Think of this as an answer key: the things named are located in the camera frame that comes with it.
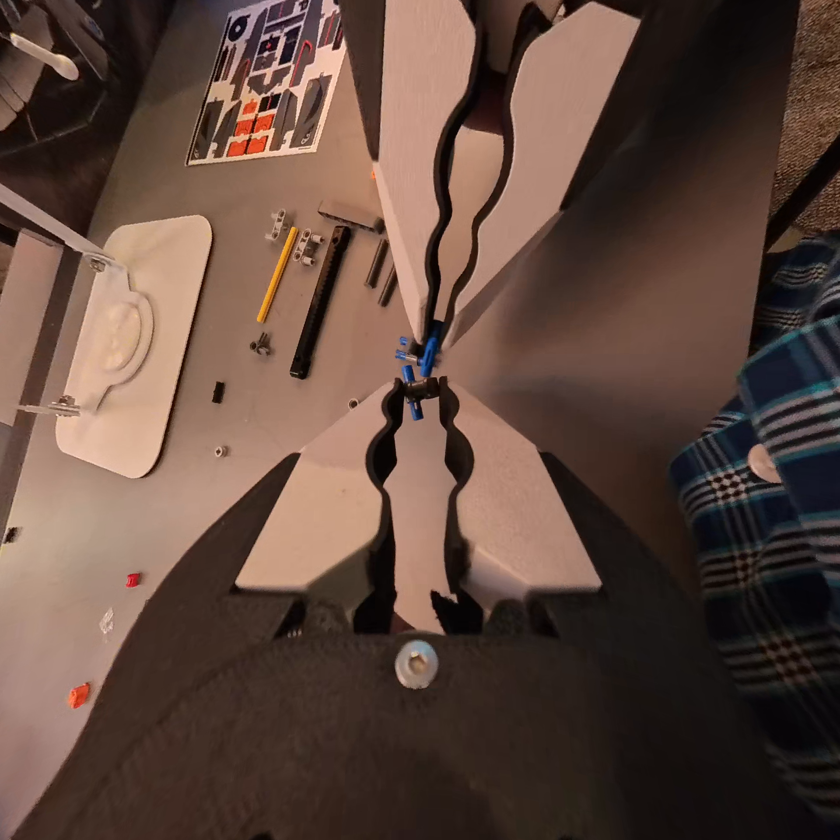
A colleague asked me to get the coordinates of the black plastic tray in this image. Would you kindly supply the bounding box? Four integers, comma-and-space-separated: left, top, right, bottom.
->
0, 0, 112, 132

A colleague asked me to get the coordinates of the yellow lego axle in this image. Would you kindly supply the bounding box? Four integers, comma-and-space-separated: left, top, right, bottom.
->
257, 226, 298, 324

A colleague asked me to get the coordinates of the white plastic stick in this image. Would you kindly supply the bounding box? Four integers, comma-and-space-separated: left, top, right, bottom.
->
10, 33, 80, 83

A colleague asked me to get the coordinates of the white rounded base board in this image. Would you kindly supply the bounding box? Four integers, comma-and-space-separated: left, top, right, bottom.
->
56, 215, 214, 479

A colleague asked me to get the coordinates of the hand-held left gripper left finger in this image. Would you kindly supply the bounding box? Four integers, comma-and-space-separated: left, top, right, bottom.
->
235, 379, 403, 627

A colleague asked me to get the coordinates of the person in blue plaid shirt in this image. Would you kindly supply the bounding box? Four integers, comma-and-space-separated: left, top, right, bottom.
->
669, 230, 840, 840

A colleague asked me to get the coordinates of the black lego gear rack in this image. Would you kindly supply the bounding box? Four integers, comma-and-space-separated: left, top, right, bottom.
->
290, 225, 353, 379

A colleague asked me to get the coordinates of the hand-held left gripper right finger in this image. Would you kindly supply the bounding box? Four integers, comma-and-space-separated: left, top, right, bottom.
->
438, 376, 602, 627

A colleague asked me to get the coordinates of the lego sticker sheet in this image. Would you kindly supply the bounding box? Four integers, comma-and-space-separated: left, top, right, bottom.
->
186, 0, 347, 166

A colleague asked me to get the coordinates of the blue lego pin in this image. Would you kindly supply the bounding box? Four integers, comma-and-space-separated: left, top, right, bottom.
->
422, 319, 446, 378

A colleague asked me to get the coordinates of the black metal leg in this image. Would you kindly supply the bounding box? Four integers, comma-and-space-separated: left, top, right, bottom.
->
764, 141, 840, 253

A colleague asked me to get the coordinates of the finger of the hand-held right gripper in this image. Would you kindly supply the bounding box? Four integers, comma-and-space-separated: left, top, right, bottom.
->
377, 0, 484, 343
441, 0, 641, 345

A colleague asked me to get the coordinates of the dark grey lego beam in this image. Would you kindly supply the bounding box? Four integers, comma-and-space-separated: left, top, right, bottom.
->
318, 200, 385, 235

